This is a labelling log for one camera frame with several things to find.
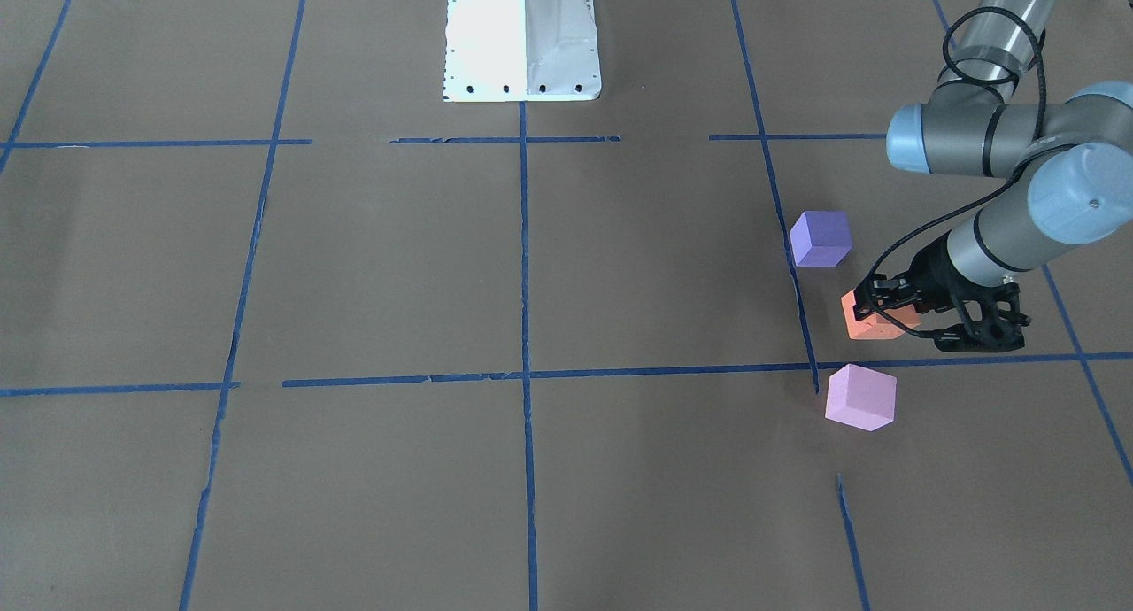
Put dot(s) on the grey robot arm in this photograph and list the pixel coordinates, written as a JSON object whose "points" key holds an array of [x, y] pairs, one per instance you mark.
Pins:
{"points": [[1065, 172]]}

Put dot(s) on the purple foam cube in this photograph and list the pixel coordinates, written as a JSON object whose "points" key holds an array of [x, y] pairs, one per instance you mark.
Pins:
{"points": [[821, 239]]}

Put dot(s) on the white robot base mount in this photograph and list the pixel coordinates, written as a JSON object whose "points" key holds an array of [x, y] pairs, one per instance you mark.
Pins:
{"points": [[499, 51]]}

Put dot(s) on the pink foam cube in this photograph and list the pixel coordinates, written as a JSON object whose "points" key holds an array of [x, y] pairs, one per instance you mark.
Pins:
{"points": [[861, 397]]}

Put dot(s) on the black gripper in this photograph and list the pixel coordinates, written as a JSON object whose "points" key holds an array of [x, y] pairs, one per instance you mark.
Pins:
{"points": [[927, 275]]}

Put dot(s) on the orange foam cube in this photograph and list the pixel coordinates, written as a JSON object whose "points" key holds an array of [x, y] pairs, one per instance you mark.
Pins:
{"points": [[876, 327]]}

